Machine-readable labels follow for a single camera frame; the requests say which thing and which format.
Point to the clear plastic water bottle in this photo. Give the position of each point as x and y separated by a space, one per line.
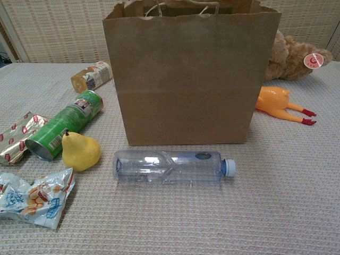
186 170

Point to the yellow lemon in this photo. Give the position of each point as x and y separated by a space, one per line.
82 152

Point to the green chips can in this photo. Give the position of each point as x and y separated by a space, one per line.
66 117

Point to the white printed plastic packet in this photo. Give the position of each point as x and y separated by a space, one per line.
40 196

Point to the gold red snack packet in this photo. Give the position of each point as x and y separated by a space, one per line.
16 138

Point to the brown paper shopping bag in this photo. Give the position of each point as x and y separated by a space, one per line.
186 79

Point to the amber tea bottle with label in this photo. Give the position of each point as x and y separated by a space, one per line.
93 75

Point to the white woven tablecloth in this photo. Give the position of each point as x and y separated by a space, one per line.
212 212

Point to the orange rubber chicken toy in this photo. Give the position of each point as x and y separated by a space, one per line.
273 101

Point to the brown teddy bear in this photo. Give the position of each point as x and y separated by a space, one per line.
289 58

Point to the woven folding screen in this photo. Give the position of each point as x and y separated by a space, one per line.
58 32

